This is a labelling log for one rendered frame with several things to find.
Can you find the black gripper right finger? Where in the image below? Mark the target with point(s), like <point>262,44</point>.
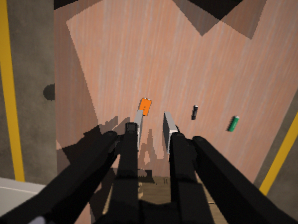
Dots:
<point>239,201</point>

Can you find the orange nine-volt battery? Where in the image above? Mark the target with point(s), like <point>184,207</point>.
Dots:
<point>145,104</point>

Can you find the light wooden drawer front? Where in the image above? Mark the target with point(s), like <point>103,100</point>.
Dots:
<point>217,215</point>
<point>151,192</point>
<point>210,200</point>

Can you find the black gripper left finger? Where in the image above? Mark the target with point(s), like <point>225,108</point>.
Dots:
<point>65,197</point>

